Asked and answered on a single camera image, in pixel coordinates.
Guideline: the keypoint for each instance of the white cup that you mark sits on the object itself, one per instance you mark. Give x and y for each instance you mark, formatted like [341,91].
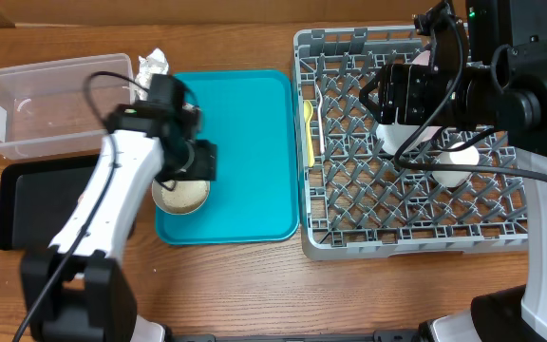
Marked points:
[452,179]

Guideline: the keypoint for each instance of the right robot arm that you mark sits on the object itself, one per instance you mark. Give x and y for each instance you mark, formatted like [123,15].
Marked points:
[486,68]

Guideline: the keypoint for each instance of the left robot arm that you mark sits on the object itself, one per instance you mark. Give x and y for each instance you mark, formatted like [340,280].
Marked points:
[75,290]

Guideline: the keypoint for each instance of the crumpled white napkin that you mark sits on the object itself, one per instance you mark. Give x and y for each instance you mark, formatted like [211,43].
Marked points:
[154,63]

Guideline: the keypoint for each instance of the grey round plate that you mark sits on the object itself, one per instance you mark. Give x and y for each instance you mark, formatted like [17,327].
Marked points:
[394,135]

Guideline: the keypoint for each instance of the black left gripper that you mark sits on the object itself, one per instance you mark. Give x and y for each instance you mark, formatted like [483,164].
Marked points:
[201,165]

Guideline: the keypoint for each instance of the grey bowl of rice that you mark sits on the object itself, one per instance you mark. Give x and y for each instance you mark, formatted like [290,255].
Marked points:
[180,197]

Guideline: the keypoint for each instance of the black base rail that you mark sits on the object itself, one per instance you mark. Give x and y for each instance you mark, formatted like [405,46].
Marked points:
[292,337]

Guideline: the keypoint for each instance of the grey dishwasher rack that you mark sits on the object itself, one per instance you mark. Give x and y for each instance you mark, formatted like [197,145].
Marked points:
[354,202]

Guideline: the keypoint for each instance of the black plastic tray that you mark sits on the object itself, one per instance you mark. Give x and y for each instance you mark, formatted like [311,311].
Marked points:
[38,197]

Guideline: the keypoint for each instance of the white round plate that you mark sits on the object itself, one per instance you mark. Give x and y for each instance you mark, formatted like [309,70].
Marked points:
[422,59]

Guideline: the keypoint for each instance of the white plastic fork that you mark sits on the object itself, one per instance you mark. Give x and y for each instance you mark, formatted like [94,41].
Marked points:
[319,108]

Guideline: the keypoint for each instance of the yellow plastic spoon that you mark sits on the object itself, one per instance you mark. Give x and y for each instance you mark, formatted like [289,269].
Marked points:
[308,112]

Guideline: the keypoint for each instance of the clear plastic bin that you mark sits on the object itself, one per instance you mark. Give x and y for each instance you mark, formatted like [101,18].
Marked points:
[43,110]

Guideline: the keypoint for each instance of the teal serving tray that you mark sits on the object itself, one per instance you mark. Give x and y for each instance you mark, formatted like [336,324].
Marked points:
[248,114]

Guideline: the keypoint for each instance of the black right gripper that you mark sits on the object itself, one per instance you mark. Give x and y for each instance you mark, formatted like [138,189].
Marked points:
[389,93]

